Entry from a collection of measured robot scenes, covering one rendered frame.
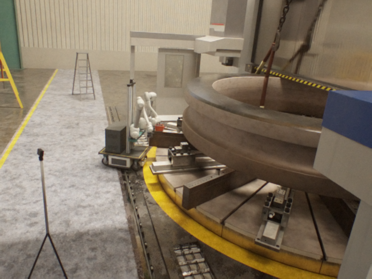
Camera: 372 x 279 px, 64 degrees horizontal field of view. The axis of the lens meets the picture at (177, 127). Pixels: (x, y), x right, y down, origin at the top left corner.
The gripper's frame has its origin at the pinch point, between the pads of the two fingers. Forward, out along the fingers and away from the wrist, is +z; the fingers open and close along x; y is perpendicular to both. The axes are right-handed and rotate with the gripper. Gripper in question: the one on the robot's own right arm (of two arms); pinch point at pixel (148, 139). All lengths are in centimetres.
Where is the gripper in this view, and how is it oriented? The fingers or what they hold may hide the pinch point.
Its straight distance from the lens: 613.5
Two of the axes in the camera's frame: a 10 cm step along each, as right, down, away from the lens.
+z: -0.6, 9.4, 3.2
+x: -2.0, 3.1, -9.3
